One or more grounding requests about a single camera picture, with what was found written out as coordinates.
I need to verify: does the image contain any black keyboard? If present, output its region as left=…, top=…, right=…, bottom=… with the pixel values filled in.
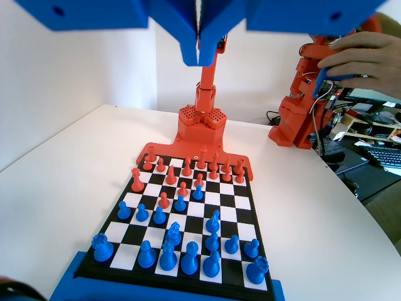
left=313, top=137, right=345, bottom=157
left=358, top=144, right=401, bottom=170

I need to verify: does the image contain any short black cable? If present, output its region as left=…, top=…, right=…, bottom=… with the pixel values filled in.
left=265, top=110, right=283, bottom=126

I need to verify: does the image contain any black desk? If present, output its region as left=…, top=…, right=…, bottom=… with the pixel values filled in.
left=325, top=134, right=401, bottom=208

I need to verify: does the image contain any blue chess bishop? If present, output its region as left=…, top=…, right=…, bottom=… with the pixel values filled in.
left=137, top=240, right=157, bottom=269
left=202, top=250, right=222, bottom=279

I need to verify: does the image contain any grey cable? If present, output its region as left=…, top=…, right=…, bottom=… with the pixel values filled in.
left=310, top=103, right=326, bottom=156

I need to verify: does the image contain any orange arm with blue handle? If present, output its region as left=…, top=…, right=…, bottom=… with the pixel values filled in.
left=268, top=14, right=383, bottom=151

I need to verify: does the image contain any wooden monitor shelf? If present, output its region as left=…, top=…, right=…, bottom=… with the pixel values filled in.
left=340, top=109, right=401, bottom=144

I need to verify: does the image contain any blue chess queen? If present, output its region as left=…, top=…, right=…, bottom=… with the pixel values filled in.
left=159, top=240, right=179, bottom=272

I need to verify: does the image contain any set of red chess pieces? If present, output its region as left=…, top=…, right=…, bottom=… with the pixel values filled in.
left=135, top=141, right=255, bottom=182

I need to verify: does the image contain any black red servo cable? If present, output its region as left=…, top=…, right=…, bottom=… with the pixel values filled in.
left=0, top=275, right=43, bottom=301

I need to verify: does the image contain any blue base plate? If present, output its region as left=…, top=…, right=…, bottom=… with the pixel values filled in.
left=46, top=250, right=284, bottom=301

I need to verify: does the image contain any person's hand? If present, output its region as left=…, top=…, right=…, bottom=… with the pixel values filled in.
left=316, top=31, right=401, bottom=98

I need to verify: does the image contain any black computer monitor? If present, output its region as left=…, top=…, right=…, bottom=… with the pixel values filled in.
left=343, top=87, right=401, bottom=124

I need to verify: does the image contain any black white chessboard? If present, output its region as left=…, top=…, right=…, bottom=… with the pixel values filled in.
left=75, top=153, right=276, bottom=298

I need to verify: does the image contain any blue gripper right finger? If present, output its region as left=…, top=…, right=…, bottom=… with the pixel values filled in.
left=199, top=0, right=386, bottom=66

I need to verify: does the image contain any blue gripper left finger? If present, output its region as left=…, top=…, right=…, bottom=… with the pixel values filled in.
left=12, top=0, right=200, bottom=66

